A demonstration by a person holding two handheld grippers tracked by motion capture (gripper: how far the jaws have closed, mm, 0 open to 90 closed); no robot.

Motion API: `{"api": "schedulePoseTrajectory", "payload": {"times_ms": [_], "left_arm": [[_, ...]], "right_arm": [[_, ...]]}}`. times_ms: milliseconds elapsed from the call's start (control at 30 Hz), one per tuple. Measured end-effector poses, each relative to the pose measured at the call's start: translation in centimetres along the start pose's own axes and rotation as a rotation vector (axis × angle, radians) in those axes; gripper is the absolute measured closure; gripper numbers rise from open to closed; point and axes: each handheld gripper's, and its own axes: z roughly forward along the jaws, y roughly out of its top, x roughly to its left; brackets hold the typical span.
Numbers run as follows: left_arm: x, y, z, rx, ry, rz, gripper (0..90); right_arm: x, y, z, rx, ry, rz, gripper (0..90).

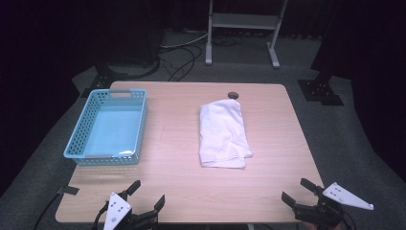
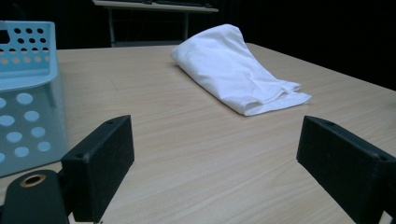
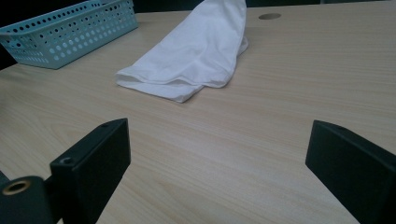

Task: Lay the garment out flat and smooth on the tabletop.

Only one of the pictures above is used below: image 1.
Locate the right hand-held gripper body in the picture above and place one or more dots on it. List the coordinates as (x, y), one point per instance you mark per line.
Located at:
(322, 211)

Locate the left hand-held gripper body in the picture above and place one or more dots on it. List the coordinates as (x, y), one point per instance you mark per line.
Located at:
(116, 211)

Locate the white printed t-shirt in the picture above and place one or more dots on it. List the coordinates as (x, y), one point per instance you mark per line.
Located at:
(221, 134)

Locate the person's right hand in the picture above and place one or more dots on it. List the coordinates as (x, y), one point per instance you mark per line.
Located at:
(311, 227)

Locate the black tape piece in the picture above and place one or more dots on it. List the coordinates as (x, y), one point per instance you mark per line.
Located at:
(68, 190)

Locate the light blue plastic basket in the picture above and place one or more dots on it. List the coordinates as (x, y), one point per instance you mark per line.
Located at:
(111, 131)

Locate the black stand base with pole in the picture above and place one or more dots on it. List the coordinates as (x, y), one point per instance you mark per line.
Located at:
(103, 78)

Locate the white metal stand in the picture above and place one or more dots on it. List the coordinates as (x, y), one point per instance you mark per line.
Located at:
(242, 20)

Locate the black stand base plate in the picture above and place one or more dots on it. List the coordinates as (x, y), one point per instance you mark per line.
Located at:
(319, 92)

